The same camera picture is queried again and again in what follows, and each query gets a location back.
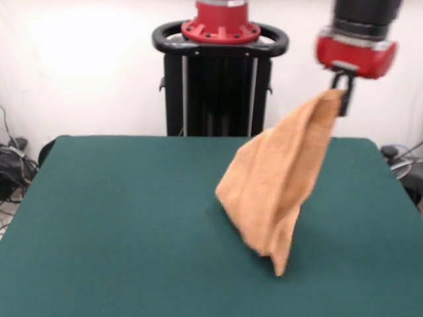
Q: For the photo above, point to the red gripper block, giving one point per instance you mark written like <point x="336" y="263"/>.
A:
<point x="357" y="56"/>

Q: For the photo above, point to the orange terry towel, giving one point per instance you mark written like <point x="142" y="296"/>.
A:
<point x="281" y="181"/>

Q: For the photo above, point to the dark green tablecloth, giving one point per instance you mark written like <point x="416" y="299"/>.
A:
<point x="99" y="214"/>

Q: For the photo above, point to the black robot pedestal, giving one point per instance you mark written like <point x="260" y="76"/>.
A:
<point x="218" y="92"/>

